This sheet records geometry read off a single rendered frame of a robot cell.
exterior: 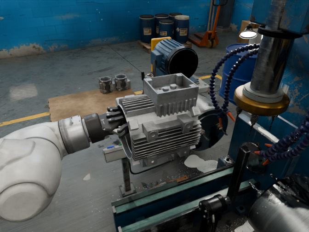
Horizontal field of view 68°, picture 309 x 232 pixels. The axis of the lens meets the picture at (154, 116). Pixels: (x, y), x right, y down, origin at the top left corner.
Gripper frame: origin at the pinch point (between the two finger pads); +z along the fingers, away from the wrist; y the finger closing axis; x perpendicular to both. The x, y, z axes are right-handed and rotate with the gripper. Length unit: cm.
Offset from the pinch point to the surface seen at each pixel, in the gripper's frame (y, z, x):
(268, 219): -27.3, 20.6, 31.0
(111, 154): 19.7, -15.1, 29.1
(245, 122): 9, 43, 28
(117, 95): 242, 27, 126
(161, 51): 64, 28, 9
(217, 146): 32, 46, 63
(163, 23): 463, 201, 98
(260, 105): -5.8, 32.8, 7.2
